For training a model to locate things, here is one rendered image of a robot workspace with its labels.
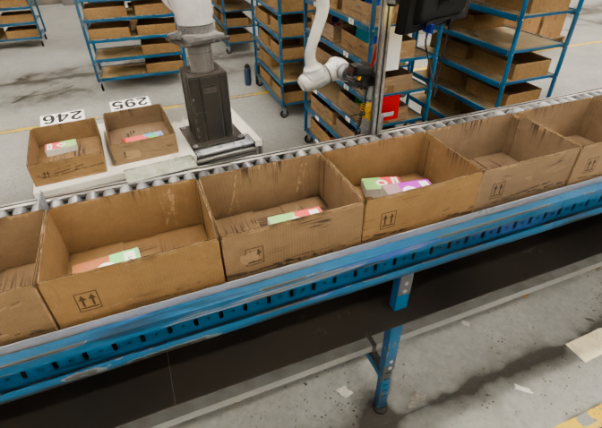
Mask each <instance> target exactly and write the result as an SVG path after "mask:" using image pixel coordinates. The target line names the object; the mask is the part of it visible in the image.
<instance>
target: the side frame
mask: <svg viewBox="0 0 602 428"><path fill-rule="evenodd" d="M601 196H602V182H600V183H597V184H592V185H589V186H585V187H582V188H579V189H576V190H572V191H569V192H566V193H561V194H557V195H555V196H551V197H548V198H545V199H542V200H538V201H533V202H530V203H527V204H523V205H520V206H517V207H514V208H510V209H507V210H502V211H499V212H496V213H493V214H489V215H486V216H483V217H480V218H474V219H471V220H468V221H465V222H461V223H459V224H455V225H452V226H448V227H443V228H440V229H437V230H434V231H431V232H427V233H424V234H421V235H415V236H412V237H409V238H406V239H403V240H399V241H397V242H393V243H390V244H385V245H381V246H378V247H375V248H372V249H369V250H365V251H362V252H359V253H353V254H350V255H347V256H344V257H341V258H338V259H335V260H331V261H326V262H323V263H319V264H316V265H313V266H310V267H307V268H303V269H301V270H295V271H291V272H289V273H285V274H282V275H279V276H276V277H273V278H267V279H264V280H261V281H257V282H254V283H251V284H248V285H245V286H241V287H236V288H233V289H229V290H227V291H223V292H220V293H217V294H214V295H208V296H205V297H202V298H199V299H195V300H193V301H189V302H186V303H183V304H178V305H174V306H171V307H168V308H165V309H161V310H158V311H155V312H150V313H146V314H144V315H140V316H137V317H133V318H131V319H127V320H124V321H119V322H116V323H112V324H109V325H106V326H103V327H99V328H96V329H93V330H88V331H84V332H82V333H78V334H75V335H72V336H69V337H65V338H60V339H57V340H54V341H50V342H47V343H44V344H41V345H37V346H34V347H29V348H25V349H23V350H20V351H16V352H13V353H10V354H7V355H1V356H0V406H1V405H3V404H6V403H9V402H12V401H15V400H18V399H21V398H26V397H28V396H31V395H34V394H38V393H40V392H43V391H46V390H49V389H53V388H56V387H60V386H63V385H65V384H68V383H71V382H74V381H78V380H82V379H85V378H88V377H90V376H93V375H96V374H99V373H102V372H107V371H110V370H113V369H116V368H118V367H121V366H124V365H128V364H132V363H135V362H138V361H141V360H143V359H146V358H150V357H153V356H155V355H160V354H163V353H166V352H168V351H172V350H175V349H178V348H180V347H185V346H188V345H191V344H194V343H197V342H200V341H203V340H205V339H208V338H213V337H217V336H219V335H222V334H225V333H228V332H230V331H233V330H239V329H242V328H244V327H247V326H250V325H253V324H255V323H258V322H262V321H267V320H269V319H272V318H275V317H278V316H281V315H284V314H287V313H290V312H294V311H297V310H300V309H303V308H306V307H309V306H312V305H315V304H319V303H322V302H325V301H329V300H331V299H334V298H337V297H340V296H343V295H347V294H351V293H354V292H356V291H359V290H362V289H365V288H368V287H373V286H376V285H379V284H382V283H384V282H387V281H390V280H393V279H396V278H401V277H404V276H407V275H409V274H412V273H415V272H419V271H421V270H426V269H429V268H432V267H434V266H437V265H441V264H444V263H446V262H449V261H454V260H457V259H459V258H463V257H466V256H469V255H471V254H474V253H479V252H482V251H485V250H488V249H491V248H494V247H496V246H499V245H502V244H508V243H510V242H513V241H516V240H519V239H521V238H524V237H527V236H531V235H535V234H538V233H541V232H544V231H547V230H549V229H553V228H556V227H560V226H563V225H566V224H569V223H572V222H575V221H578V220H581V219H584V218H588V217H591V216H594V215H597V214H600V213H602V197H601ZM600 197H601V199H600ZM599 199H600V201H599ZM587 200H589V201H588V203H587ZM586 203H587V205H586ZM573 204H575V205H574V207H573ZM585 205H586V206H585ZM572 207H573V209H572ZM559 210H560V212H559V213H558V211H559ZM545 213H546V216H545V217H544V215H545ZM557 213H558V214H557ZM531 217H532V218H531ZM530 218H531V220H530V222H529V219H530ZM516 221H517V222H516ZM515 222H516V224H515V227H513V225H514V223H515ZM499 227H500V230H499V232H498V233H497V231H498V228H499ZM484 231H485V233H484V235H483V237H481V236H482V233H483V232H484ZM491 231H492V232H491ZM490 232H491V233H490ZM466 237H468V239H467V242H466V243H464V242H465V239H466ZM449 242H451V244H450V247H449V248H447V247H448V243H449ZM457 242H458V243H457ZM431 247H433V251H432V252H431V253H430V250H431ZM440 247H441V248H440ZM412 253H415V256H414V258H413V259H411V258H412ZM395 258H396V263H395V264H394V265H392V264H393V260H394V259H395ZM404 258H405V259H404ZM385 263H386V264H385ZM375 264H377V266H376V270H374V265H375ZM384 264H385V265H384ZM355 270H357V275H356V276H355V277H354V271H355ZM336 276H337V277H336ZM345 276H346V277H345ZM333 277H336V282H335V283H333ZM324 282H325V283H324ZM313 283H315V289H312V284H313ZM292 289H293V295H292V296H290V293H289V291H290V290H292ZM302 289H303V290H302ZM280 295H281V296H280ZM268 296H270V297H271V302H270V303H267V297H268ZM257 303H258V304H257ZM244 304H247V310H244V306H243V305H244ZM233 310H234V311H233ZM221 311H223V315H224V316H223V317H222V318H220V317H219V312H221ZM208 318H209V319H208ZM194 319H198V322H199V324H198V325H196V326H195V325H194ZM183 325H184V327H182V326H183ZM167 327H171V328H172V330H173V332H172V333H168V329H167ZM156 333H158V334H157V335H155V334H156ZM141 335H144V337H145V339H146V340H145V341H144V342H142V341H141V339H140V336H141ZM128 342H130V343H128ZM115 343H116V345H117V348H118V349H117V350H114V349H113V347H112V346H111V345H112V344H115ZM99 351H101V352H99ZM85 352H86V353H87V354H88V356H89V359H84V357H83V355H82V353H85ZM69 360H72V361H69ZM53 362H57V364H58V366H59V368H54V366H53V365H52V364H51V363H53ZM39 369H41V370H39ZM20 372H25V373H26V374H27V375H28V377H27V378H22V376H21V374H20ZM7 379H9V380H7Z"/></svg>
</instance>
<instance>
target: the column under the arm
mask: <svg viewBox="0 0 602 428"><path fill-rule="evenodd" d="M213 63H214V70H212V71H209V72H206V73H193V72H191V67H190V65H187V66H181V67H179V72H180V77H181V82H182V87H183V93H184V97H185V107H186V112H187V117H188V123H189V125H188V126H182V127H179V129H180V131H181V132H182V134H183V135H184V137H185V138H186V140H187V141H188V143H189V144H190V146H191V147H192V149H193V150H200V149H204V148H209V147H212V146H216V145H220V144H224V143H228V142H232V141H239V140H243V139H245V136H244V135H243V134H242V133H241V132H240V131H239V130H238V129H237V128H236V127H235V125H234V124H233V123H232V115H231V107H230V99H229V92H228V77H227V72H226V71H225V70H224V69H223V68H222V67H221V66H219V65H218V64H217V63H216V62H213Z"/></svg>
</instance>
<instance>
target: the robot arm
mask: <svg viewBox="0 0 602 428"><path fill-rule="evenodd" d="M162 2H163V3H164V5H165V6H166V7H167V8H168V9H169V10H171V11H172V12H173V13H174V15H175V17H176V24H177V30H176V31H173V32H171V33H168V34H167V37H168V40H181V41H183V42H185V43H186V44H190V43H194V42H197V41H203V40H207V39H217V38H224V33H222V32H219V31H216V30H215V29H214V24H213V19H212V7H211V0H162ZM329 7H330V0H316V14H315V17H314V23H313V26H312V28H311V32H310V35H309V38H308V41H307V44H306V48H305V68H304V69H303V70H304V71H303V73H302V74H301V75H300V76H299V78H298V81H297V82H298V85H299V87H300V88H301V90H303V91H313V90H318V89H320V88H322V87H324V86H326V85H327V84H329V83H331V82H333V81H339V80H342V81H344V82H345V83H346V84H348V85H351V86H353V87H355V88H360V89H361V90H362V89H364V90H366V91H367V87H366V88H365V87H362V86H358V85H356V84H354V83H353V81H358V79H357V76H352V75H351V74H349V73H348V65H349V63H348V62H347V61H346V60H344V59H343V58H341V57H337V56H334V57H331V58H330V59H329V60H328V61H327V63H326V64H324V65H322V64H321V63H318V62H317V61H316V58H315V51H316V48H317V45H318V42H319V40H320V37H321V35H322V32H323V28H324V25H325V23H326V20H327V17H328V13H329Z"/></svg>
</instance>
